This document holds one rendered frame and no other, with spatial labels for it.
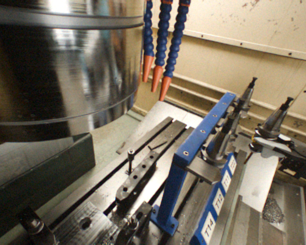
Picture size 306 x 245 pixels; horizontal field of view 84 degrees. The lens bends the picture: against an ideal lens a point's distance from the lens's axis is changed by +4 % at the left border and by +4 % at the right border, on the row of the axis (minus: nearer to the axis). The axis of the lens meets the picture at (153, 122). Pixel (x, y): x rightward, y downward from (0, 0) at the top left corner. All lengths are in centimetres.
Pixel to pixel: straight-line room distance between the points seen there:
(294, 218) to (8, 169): 132
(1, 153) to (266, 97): 123
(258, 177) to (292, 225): 25
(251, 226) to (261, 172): 33
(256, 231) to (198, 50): 99
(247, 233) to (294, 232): 29
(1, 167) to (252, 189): 114
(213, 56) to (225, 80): 16
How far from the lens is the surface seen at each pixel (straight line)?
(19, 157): 79
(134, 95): 15
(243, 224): 99
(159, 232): 65
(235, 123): 49
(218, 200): 71
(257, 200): 113
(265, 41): 108
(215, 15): 113
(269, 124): 60
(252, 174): 116
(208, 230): 65
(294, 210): 129
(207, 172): 39
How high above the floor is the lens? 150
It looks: 36 degrees down
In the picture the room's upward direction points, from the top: 8 degrees clockwise
